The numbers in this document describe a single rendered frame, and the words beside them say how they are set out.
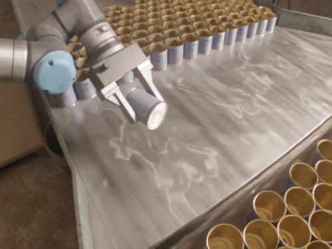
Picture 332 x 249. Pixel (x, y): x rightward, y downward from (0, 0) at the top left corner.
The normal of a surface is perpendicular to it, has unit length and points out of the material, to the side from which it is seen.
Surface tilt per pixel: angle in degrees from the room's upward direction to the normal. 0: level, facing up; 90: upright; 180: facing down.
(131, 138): 0
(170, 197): 0
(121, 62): 45
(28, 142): 0
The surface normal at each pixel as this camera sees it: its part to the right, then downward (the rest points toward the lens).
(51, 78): 0.48, 0.65
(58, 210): 0.00, -0.66
